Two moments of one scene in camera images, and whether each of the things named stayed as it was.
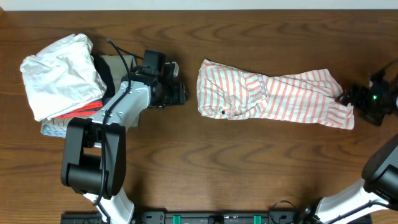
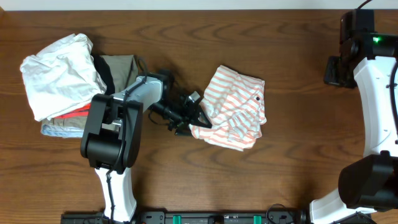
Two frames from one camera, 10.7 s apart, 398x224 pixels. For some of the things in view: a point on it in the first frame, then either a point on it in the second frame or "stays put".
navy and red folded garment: [104, 70] stays put
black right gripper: [349, 94] -> [330, 76]
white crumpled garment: [62, 76] stays put
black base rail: [163, 217] stays put
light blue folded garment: [53, 130] stays put
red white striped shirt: [311, 97] -> [234, 104]
